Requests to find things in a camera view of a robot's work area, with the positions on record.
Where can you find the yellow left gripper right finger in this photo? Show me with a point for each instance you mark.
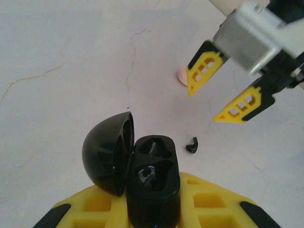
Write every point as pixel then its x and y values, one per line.
pixel 213 209

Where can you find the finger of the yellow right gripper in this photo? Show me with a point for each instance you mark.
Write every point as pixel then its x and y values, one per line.
pixel 192 89
pixel 222 118

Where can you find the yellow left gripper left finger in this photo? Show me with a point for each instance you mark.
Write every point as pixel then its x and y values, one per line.
pixel 95 213

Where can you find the pink round case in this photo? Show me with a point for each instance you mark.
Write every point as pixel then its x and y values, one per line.
pixel 182 76

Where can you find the small black screw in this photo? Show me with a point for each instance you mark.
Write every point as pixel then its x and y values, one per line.
pixel 192 147

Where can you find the black earbud charging case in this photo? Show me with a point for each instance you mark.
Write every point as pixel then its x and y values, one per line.
pixel 152 185

